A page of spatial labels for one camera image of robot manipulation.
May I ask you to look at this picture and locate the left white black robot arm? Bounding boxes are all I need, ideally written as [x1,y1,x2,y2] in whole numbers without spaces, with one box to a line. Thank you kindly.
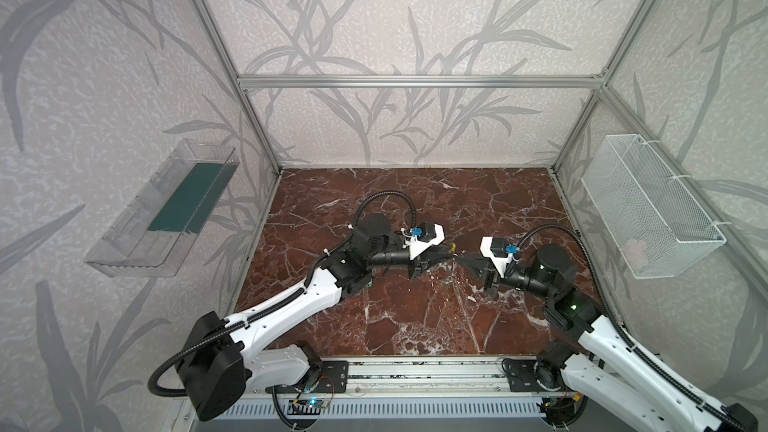
[147,191,455,421]

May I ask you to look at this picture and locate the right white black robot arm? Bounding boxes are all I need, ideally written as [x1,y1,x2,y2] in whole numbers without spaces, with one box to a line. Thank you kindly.
[457,237,759,431]

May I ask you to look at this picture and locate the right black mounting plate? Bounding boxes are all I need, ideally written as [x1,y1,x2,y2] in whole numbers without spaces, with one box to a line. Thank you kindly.
[501,357,561,392]

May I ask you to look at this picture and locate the black mounting plate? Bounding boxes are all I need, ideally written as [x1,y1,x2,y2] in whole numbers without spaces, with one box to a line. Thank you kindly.
[501,357,561,392]
[276,360,350,394]

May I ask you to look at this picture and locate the pink object in basket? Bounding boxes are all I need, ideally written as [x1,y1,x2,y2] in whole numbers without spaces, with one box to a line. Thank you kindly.
[622,238,649,272]

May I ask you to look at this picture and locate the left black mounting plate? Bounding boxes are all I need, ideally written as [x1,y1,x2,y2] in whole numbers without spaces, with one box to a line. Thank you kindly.
[276,360,350,394]

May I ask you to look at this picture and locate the green led circuit board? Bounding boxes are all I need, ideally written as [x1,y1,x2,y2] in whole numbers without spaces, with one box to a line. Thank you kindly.
[287,397,333,416]

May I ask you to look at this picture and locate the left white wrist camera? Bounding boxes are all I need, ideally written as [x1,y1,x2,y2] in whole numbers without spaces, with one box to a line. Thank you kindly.
[401,222,445,260]

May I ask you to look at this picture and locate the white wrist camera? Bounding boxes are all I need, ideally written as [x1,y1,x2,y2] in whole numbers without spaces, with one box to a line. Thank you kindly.
[480,236,520,278]
[401,222,445,260]

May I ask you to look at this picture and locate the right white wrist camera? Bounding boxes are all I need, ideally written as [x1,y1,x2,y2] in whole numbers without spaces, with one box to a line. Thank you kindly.
[480,236,520,278]

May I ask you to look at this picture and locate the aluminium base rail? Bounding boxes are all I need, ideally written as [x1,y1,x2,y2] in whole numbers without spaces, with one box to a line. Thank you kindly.
[173,355,679,400]

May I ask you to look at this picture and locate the slotted grey cable duct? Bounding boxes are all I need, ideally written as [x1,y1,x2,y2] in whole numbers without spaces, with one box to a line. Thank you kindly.
[191,400,544,420]

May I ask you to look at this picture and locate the white wire mesh basket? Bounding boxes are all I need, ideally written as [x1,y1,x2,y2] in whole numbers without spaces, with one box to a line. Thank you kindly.
[582,134,727,279]

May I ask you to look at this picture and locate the aluminium frame crossbar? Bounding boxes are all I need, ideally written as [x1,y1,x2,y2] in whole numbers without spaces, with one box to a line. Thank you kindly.
[237,74,602,90]

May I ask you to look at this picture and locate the clear plastic wall tray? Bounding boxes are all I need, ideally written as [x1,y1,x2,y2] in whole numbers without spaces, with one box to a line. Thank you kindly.
[85,139,240,278]

